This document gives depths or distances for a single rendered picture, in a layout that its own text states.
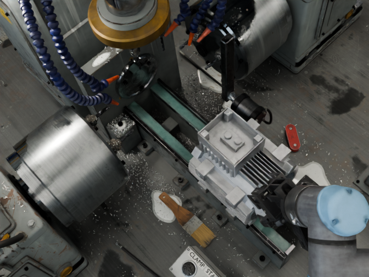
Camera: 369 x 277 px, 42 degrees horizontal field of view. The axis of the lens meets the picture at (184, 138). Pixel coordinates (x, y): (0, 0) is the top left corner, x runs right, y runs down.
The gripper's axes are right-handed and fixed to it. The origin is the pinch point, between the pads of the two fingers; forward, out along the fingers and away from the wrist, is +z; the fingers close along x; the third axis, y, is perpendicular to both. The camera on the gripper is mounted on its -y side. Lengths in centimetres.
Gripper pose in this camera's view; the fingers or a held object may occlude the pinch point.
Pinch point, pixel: (262, 208)
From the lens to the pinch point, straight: 109.4
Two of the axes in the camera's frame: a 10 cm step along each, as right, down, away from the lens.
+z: -2.7, 0.8, 9.6
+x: -7.3, 6.4, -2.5
